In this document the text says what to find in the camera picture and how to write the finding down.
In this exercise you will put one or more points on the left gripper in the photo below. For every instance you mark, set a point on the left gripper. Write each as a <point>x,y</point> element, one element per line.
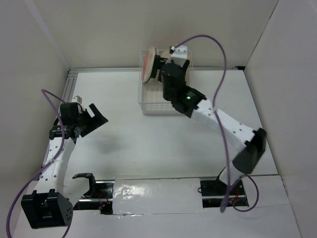
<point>98,118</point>

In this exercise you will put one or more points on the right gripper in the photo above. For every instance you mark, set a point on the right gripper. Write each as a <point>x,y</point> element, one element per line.
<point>163,68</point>

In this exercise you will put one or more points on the floral cream plate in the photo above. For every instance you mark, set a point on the floral cream plate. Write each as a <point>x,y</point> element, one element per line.
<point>189,59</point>

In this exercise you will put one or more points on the pink and cream plate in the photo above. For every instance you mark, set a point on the pink and cream plate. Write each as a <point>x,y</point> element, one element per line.
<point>147,72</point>

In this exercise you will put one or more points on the green and cream plate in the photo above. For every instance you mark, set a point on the green and cream plate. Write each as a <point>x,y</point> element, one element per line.
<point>165,54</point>

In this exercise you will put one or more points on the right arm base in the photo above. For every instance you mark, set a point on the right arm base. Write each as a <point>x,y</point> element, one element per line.
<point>213,191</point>

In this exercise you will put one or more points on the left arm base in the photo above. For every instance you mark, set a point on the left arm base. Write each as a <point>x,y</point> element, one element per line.
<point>99,196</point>

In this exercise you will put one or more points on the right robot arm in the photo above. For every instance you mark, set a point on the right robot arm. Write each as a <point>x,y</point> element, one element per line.
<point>249,143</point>

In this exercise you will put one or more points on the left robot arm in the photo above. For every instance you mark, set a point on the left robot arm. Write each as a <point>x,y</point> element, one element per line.
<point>51,202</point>

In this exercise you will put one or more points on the white drip tray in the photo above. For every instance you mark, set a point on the white drip tray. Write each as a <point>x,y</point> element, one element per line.
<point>153,99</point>

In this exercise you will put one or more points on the white taped cover panel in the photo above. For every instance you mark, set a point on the white taped cover panel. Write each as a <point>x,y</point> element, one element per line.
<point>156,196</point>

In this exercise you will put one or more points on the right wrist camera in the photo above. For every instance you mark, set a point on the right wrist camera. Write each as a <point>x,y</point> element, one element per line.
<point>179,55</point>

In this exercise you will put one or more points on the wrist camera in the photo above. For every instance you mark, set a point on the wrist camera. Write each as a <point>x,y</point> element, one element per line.
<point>179,55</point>
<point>78,98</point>

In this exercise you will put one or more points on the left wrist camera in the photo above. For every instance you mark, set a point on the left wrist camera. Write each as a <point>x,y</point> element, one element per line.
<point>78,98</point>

